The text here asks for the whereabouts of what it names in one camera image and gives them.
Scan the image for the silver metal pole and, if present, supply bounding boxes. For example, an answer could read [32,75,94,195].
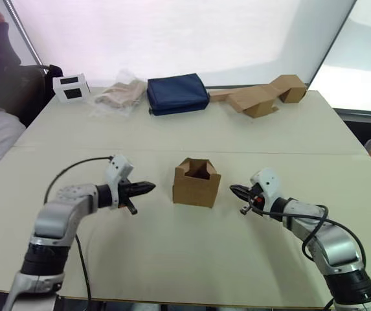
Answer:
[3,0,43,67]

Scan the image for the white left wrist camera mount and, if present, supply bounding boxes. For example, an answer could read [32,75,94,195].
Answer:
[104,154,135,208]

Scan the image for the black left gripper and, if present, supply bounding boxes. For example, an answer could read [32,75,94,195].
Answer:
[117,179,157,216]

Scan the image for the empty brown cardboard box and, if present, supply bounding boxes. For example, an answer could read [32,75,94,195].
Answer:
[271,74,308,104]

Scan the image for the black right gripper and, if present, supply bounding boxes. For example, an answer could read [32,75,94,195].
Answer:
[229,184,266,216]

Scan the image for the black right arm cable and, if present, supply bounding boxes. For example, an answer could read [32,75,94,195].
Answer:
[248,203,367,270]

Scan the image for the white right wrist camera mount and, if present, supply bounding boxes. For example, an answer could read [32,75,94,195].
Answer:
[249,167,282,211]

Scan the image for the navy blue fabric bag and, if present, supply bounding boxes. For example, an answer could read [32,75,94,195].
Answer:
[146,73,210,117]

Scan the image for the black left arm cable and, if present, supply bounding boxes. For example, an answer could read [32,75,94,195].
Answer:
[43,156,114,304]

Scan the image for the white box with black rectangles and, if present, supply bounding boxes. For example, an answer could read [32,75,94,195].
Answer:
[52,73,91,104]

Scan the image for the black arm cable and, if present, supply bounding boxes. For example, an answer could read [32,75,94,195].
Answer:
[248,203,367,270]
[43,156,114,304]

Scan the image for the clear plastic bag beige contents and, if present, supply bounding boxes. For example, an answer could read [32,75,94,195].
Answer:
[87,68,148,119]

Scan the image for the black chair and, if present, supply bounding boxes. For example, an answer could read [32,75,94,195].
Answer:
[0,63,62,128]

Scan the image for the small open cardboard box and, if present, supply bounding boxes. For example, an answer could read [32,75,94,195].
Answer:
[172,157,222,209]

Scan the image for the flattened cardboard box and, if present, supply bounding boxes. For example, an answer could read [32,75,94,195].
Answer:
[209,84,282,120]

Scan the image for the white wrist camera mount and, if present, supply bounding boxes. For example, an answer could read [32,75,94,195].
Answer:
[104,154,135,208]
[249,167,282,211]

